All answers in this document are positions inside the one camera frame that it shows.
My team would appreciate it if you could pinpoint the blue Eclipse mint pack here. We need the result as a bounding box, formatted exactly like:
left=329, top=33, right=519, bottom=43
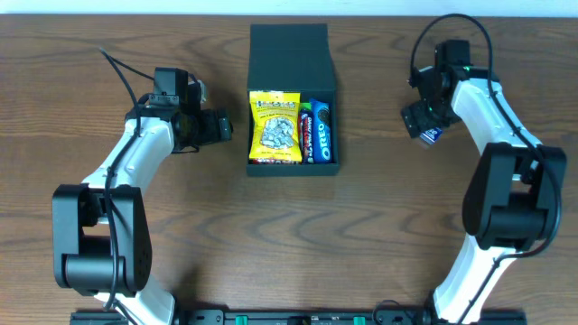
left=418, top=127, right=443, bottom=149

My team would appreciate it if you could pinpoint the red Hacks candy bag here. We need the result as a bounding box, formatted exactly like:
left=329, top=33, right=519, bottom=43
left=249, top=158, right=302, bottom=165

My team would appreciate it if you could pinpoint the yellow seed snack bag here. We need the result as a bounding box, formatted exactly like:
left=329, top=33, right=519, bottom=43
left=249, top=91, right=302, bottom=163

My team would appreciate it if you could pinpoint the purple Dairy Milk bar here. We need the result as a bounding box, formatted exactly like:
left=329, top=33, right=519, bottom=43
left=299, top=109, right=314, bottom=164

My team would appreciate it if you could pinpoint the blue Oreo cookie pack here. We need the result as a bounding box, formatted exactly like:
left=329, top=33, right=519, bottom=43
left=310, top=98, right=331, bottom=163

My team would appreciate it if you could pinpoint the dark green box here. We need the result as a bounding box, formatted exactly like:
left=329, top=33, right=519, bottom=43
left=246, top=23, right=340, bottom=177

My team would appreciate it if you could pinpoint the green Haribo worms bag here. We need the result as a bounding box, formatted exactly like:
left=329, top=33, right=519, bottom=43
left=300, top=102, right=312, bottom=111

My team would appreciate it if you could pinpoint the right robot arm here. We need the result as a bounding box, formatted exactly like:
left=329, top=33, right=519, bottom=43
left=401, top=40, right=567, bottom=324

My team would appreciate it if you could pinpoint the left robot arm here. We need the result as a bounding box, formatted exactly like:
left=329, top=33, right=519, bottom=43
left=51, top=68, right=232, bottom=324

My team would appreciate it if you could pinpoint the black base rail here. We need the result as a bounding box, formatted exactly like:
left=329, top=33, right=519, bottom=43
left=69, top=308, right=527, bottom=325

